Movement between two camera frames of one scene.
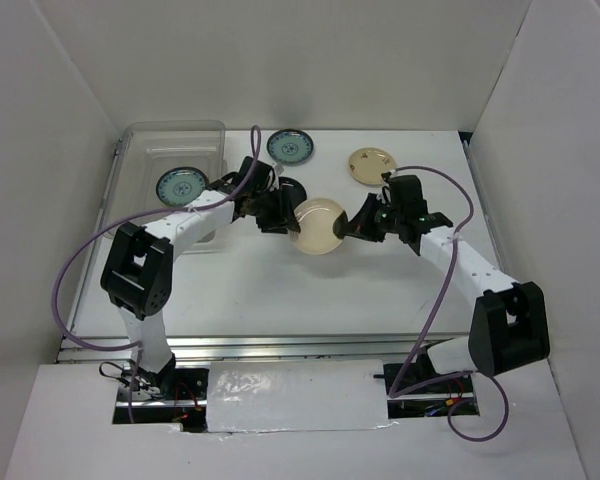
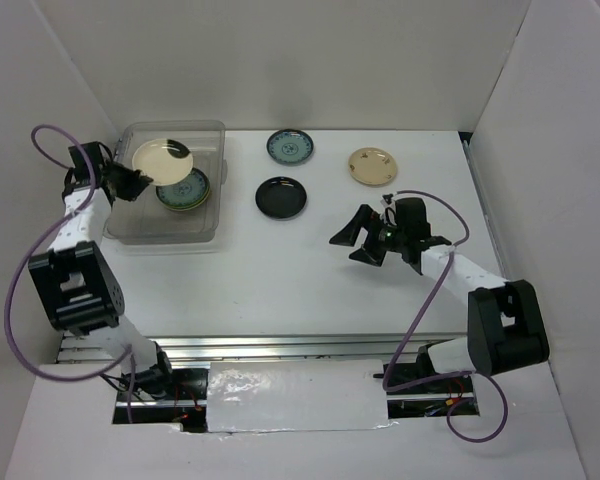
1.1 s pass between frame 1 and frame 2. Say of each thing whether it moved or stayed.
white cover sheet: stayed
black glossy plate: stayed
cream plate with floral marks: stayed
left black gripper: moved
